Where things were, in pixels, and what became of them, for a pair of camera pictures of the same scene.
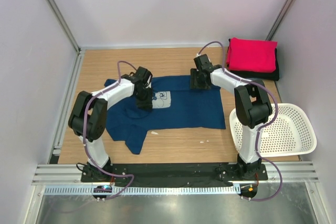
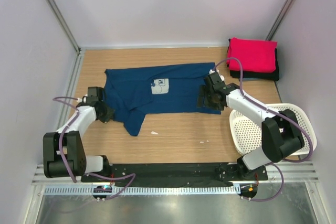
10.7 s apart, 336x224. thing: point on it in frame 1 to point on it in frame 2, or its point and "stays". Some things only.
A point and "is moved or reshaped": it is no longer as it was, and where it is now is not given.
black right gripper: x=193 y=82 to x=203 y=91
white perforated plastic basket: x=292 y=132 stays
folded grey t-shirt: x=253 y=78 stays
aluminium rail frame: x=294 y=172 stays
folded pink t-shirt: x=251 y=55 stays
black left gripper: x=148 y=103 to x=109 y=115
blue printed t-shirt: x=175 y=105 is moved or reshaped
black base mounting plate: x=134 y=174 stays
